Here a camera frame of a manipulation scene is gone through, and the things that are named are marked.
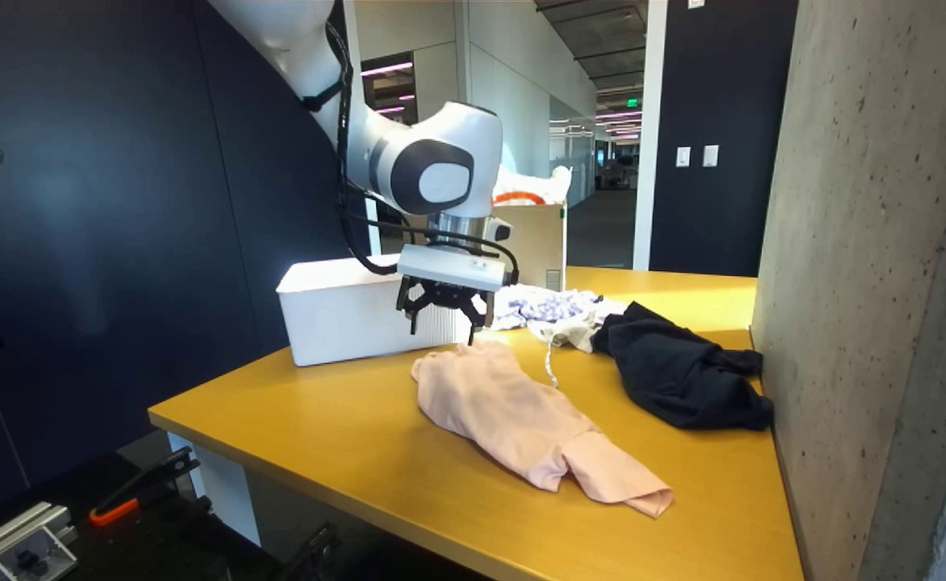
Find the aluminium extrusion rail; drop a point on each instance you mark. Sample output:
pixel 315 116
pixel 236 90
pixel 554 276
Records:
pixel 8 544

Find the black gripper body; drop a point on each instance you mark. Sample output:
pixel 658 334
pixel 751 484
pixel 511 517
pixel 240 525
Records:
pixel 446 290

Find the brown cardboard box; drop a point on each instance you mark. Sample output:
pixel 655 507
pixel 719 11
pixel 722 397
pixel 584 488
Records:
pixel 537 242

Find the white plastic storage bin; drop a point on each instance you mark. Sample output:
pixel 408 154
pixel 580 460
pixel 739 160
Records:
pixel 343 310

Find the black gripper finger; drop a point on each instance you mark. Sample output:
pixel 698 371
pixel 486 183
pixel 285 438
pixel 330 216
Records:
pixel 414 313
pixel 480 322

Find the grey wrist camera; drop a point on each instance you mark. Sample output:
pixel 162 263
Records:
pixel 449 266

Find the white wall switch plate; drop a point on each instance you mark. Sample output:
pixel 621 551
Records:
pixel 682 157
pixel 712 157

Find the peach t-shirt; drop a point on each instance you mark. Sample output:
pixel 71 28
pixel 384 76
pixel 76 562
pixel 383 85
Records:
pixel 514 414

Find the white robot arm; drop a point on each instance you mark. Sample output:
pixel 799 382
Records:
pixel 472 130

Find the black garment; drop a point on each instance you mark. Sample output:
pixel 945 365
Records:
pixel 677 371

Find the white plastic bag orange print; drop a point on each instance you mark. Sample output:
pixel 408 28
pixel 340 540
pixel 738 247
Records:
pixel 547 183

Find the white blue patterned garment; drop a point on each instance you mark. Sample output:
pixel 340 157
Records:
pixel 540 307

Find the white table leg panel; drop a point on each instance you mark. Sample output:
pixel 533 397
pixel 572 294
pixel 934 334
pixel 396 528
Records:
pixel 216 484

